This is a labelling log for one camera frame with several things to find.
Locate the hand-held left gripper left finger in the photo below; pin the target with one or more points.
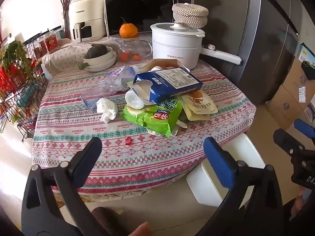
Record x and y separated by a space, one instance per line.
86 157

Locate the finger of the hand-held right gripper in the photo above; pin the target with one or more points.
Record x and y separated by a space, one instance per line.
305 127
285 140

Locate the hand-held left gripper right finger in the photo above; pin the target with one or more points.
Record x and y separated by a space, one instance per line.
217 162

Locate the white plastic bin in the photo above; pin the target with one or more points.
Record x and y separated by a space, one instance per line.
204 184

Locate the white tissue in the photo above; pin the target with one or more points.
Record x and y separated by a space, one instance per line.
107 108

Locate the yellow food pouch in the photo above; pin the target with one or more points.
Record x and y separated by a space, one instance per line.
196 108

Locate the frosted white plastic bottle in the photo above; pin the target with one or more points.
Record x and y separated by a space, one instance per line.
134 100

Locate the green snack bag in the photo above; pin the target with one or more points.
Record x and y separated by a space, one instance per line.
152 118

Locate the blue milk carton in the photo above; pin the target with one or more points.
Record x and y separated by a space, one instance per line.
167 83

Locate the person's right hand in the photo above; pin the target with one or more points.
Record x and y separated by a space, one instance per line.
299 204

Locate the brown cardboard box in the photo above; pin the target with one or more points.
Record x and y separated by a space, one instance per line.
290 98

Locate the leaf print table cover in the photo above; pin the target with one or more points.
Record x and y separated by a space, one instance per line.
98 196

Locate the red candy wrapper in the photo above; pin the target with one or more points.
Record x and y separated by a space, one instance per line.
128 140

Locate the brown fuzzy object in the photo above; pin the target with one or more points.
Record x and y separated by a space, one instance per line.
105 221

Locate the crushed clear plastic bottle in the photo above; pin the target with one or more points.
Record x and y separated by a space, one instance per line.
110 83

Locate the cream shallow dish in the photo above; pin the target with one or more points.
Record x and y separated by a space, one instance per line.
103 69
109 62

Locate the grey refrigerator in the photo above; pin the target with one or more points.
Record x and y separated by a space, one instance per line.
258 41

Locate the white floral cloth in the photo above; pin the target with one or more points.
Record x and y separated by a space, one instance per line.
66 56

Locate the dark green avocado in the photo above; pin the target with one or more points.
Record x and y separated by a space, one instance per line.
97 51

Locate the small orange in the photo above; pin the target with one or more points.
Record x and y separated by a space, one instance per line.
137 57
125 56

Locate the flattened brown paper box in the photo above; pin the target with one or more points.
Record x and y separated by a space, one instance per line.
169 62

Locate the glass teapot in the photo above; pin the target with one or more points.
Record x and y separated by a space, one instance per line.
128 46

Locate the white electric cooking pot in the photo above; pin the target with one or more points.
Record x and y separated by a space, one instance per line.
172 51

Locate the green hanging plant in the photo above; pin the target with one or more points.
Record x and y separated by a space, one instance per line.
14 51

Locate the large orange with stem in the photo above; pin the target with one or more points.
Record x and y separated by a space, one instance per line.
128 30

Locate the glass vase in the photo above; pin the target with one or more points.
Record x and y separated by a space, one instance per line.
67 24

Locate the cream air fryer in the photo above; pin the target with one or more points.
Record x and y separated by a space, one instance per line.
86 12

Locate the black microwave oven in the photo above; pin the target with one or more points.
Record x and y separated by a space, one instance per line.
147 7

